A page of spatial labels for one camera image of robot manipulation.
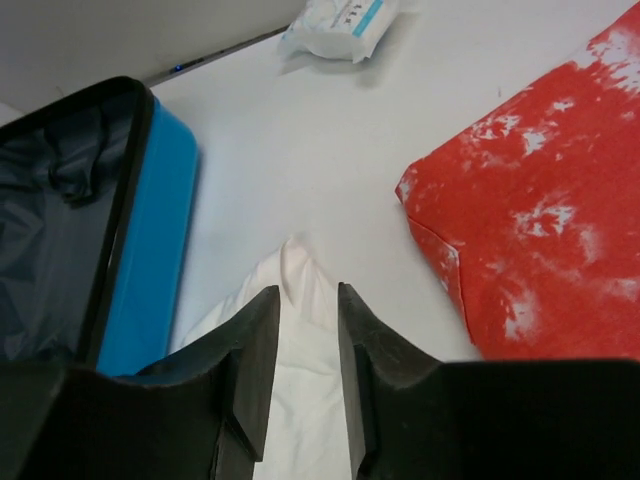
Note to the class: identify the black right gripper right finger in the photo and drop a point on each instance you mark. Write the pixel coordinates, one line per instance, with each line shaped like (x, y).
(411, 416)

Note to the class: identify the blue kids suitcase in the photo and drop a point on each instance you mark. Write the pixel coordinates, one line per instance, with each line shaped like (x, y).
(96, 197)

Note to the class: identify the white blue tissue pack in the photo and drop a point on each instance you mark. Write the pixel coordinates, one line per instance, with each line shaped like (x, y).
(339, 29)

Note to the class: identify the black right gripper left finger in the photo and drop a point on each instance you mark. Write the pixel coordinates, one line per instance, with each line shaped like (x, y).
(200, 413)

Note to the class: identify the red white patterned packet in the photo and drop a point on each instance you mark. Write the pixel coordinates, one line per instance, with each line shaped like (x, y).
(530, 216)

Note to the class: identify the white cloth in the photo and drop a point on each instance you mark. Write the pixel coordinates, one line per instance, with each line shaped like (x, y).
(307, 433)

